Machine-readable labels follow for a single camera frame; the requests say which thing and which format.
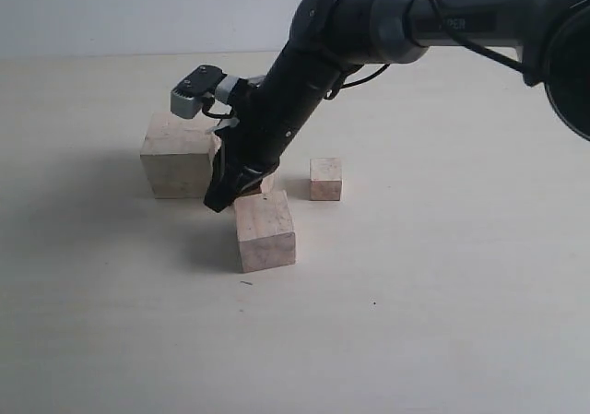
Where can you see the third largest wooden cube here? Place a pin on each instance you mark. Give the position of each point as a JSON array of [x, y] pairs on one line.
[[264, 186]]

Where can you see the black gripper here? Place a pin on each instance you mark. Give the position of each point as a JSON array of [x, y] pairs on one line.
[[268, 118]]

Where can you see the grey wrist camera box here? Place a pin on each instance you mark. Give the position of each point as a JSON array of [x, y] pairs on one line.
[[199, 91]]

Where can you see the second largest wooden cube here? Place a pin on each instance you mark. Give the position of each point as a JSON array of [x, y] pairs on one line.
[[265, 231]]

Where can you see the smallest wooden cube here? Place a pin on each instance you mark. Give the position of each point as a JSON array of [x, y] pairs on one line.
[[326, 179]]

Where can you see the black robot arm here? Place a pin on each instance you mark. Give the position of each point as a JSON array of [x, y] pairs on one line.
[[546, 41]]

